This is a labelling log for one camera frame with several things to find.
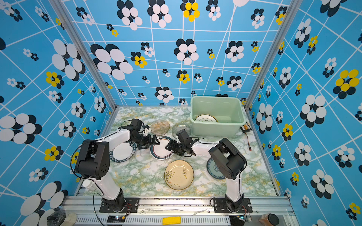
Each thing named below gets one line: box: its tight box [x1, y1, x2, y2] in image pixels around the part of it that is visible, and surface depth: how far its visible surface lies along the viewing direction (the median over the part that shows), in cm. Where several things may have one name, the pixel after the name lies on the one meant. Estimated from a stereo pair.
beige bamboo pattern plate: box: [164, 159, 195, 191], surface depth 85 cm
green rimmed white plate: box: [149, 136, 175, 161], surface depth 93 cm
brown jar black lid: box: [258, 212, 280, 226], surface depth 63 cm
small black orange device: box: [239, 121, 252, 133], surface depth 106 cm
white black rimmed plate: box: [194, 113, 219, 123], surface depth 111 cm
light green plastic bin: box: [189, 95, 247, 138], surface depth 104 cm
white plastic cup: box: [82, 178, 98, 191], surface depth 75 cm
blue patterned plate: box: [206, 157, 226, 180], surface depth 87 cm
